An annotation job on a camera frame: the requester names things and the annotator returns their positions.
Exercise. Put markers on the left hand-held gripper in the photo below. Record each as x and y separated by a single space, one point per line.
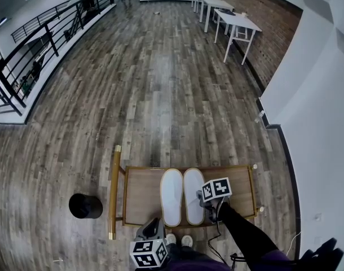
146 254

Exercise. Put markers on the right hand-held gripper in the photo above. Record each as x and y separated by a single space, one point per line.
217 189

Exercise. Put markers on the white slipper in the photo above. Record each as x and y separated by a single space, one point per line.
172 196
191 185

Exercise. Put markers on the person's right forearm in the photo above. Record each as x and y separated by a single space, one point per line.
245 233

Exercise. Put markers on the person's left shoe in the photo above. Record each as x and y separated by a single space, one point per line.
171 239

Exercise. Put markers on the person's shoe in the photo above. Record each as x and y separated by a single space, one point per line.
187 241
171 239

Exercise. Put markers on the person's right shoe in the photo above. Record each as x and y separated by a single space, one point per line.
187 241

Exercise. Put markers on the wooden trolley cart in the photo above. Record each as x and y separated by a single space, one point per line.
143 193

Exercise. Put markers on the person's legs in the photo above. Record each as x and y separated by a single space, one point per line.
194 260

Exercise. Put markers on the black round bin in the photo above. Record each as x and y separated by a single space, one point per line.
86 206

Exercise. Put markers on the clear plastic bottle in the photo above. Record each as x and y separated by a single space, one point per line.
259 116

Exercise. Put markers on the black flat item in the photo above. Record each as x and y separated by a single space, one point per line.
227 12

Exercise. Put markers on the white cup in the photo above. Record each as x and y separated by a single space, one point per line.
244 14

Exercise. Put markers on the black metal railing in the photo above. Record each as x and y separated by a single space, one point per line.
48 38

